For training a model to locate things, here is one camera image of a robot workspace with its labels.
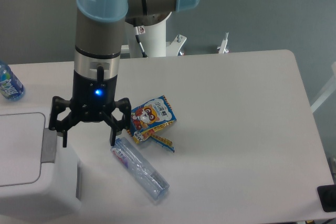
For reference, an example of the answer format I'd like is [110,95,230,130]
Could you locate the blue green-label drink bottle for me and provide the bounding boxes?
[1,61,25,101]

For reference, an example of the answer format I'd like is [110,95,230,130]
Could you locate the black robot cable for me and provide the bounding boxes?
[132,26,148,58]

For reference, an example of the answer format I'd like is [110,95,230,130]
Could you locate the white push-button trash can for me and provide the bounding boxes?
[1,108,81,223]

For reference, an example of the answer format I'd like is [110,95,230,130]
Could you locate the white metal frame bracket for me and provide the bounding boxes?
[217,32,229,54]

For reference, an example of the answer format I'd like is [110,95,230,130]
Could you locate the black device at table edge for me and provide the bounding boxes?
[317,184,335,212]

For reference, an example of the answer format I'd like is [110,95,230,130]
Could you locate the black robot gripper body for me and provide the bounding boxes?
[70,72,117,123]

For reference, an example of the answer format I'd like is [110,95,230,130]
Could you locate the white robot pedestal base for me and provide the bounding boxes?
[121,12,187,58]

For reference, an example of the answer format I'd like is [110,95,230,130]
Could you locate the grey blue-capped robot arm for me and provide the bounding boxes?
[49,0,200,147]

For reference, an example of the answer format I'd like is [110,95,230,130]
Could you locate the clear plastic water bottle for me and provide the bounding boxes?
[111,137,170,200]

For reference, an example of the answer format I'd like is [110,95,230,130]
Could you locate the white stand at right edge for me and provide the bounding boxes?
[310,62,335,113]

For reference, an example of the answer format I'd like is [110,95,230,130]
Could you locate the blue raccoon snack bag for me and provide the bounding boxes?
[128,95,176,152]

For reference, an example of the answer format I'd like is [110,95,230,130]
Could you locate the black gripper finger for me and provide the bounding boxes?
[101,98,131,146]
[48,96,80,147]

